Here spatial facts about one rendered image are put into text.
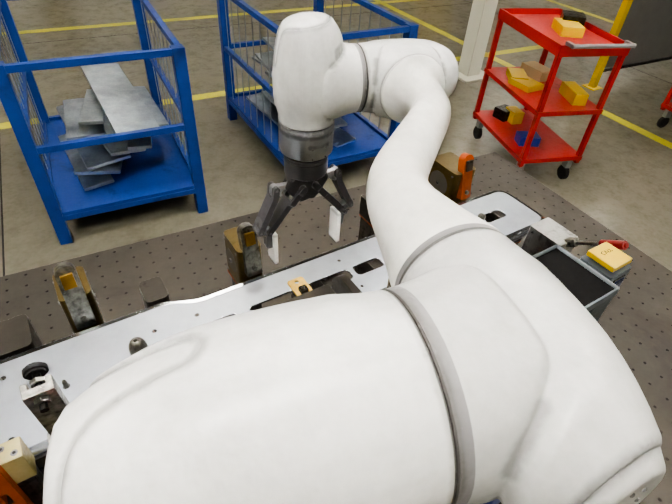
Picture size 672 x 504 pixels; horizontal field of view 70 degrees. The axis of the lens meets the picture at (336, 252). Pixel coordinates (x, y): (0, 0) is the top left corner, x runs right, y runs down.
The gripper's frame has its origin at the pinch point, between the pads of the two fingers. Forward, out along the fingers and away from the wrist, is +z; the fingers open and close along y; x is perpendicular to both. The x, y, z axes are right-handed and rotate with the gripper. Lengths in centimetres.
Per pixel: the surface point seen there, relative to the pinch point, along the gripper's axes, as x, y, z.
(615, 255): -34, 49, -2
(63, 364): 5.0, -46.4, 13.4
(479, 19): 264, 332, 59
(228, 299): 5.7, -14.8, 13.4
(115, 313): 43, -35, 43
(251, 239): 12.6, -5.9, 5.7
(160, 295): 14.5, -26.4, 14.4
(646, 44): 188, 494, 79
